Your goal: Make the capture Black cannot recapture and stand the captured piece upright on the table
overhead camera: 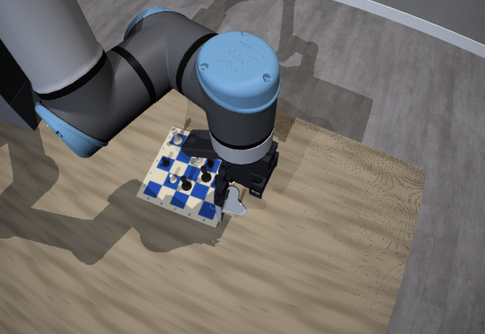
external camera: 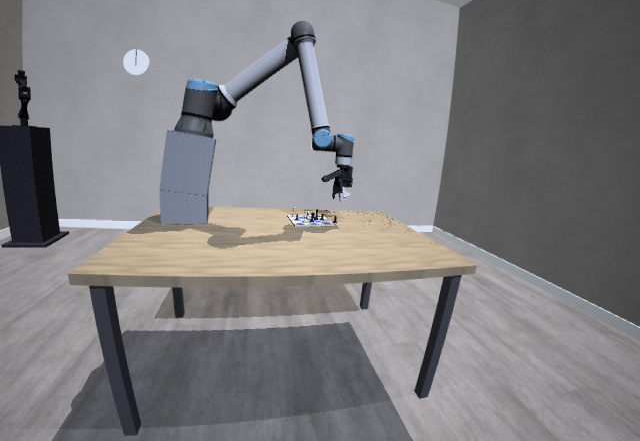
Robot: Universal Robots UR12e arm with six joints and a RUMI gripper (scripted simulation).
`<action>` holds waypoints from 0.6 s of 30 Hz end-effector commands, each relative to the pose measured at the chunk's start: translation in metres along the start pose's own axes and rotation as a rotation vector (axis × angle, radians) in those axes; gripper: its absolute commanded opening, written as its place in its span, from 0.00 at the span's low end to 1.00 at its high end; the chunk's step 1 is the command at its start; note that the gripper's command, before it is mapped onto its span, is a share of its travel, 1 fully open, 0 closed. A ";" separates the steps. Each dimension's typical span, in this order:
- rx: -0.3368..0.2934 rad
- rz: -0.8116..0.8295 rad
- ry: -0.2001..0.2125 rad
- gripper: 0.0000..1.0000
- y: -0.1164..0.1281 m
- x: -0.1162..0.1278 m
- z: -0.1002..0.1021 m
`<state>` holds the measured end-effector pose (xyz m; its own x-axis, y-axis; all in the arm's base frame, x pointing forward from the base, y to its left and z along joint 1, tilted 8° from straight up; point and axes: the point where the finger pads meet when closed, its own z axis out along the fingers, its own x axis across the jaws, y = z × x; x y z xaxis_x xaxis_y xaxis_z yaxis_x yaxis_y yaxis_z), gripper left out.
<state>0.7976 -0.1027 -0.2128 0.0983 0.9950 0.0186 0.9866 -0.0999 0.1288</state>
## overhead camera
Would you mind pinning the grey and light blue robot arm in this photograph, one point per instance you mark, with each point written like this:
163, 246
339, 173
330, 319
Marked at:
88, 95

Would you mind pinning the blue and cream chessboard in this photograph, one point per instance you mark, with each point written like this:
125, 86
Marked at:
198, 202

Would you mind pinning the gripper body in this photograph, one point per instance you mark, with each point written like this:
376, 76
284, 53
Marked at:
253, 176

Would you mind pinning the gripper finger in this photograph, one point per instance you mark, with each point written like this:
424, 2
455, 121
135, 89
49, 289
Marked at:
227, 203

